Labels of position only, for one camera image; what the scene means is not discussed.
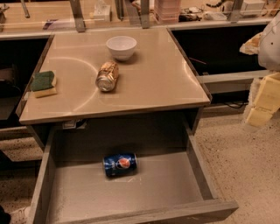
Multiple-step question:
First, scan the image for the grey metal post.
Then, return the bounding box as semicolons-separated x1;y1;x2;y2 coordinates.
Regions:
141;0;150;29
69;0;86;32
227;0;243;23

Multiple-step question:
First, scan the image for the open grey wooden drawer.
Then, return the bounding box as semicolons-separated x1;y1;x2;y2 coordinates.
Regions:
27;112;238;224

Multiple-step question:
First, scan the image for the pink plastic container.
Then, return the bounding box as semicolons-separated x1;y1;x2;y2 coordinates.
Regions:
154;0;181;24

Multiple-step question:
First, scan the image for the green yellow sponge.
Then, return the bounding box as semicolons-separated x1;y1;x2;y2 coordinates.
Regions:
31;71;57;98

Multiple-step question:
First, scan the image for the white bowl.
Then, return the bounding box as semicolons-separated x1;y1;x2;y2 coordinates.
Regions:
106;36;137;61

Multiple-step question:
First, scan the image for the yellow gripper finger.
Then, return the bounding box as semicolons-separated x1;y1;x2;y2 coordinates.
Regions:
245;73;280;127
240;32;262;55

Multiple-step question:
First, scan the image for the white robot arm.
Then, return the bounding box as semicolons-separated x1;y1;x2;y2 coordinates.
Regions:
240;21;280;129

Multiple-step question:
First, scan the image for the white label tag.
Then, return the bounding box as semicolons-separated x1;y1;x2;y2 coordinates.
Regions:
62;119;87;130

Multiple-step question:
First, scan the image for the gold soda can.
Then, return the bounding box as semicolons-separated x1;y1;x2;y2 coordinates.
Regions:
95;61;119;92

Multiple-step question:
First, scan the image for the blue pepsi can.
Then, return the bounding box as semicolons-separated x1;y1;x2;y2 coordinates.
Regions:
103;153;137;177

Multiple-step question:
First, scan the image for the grey cabinet with beige top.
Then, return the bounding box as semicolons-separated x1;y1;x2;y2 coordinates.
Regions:
17;28;210;146

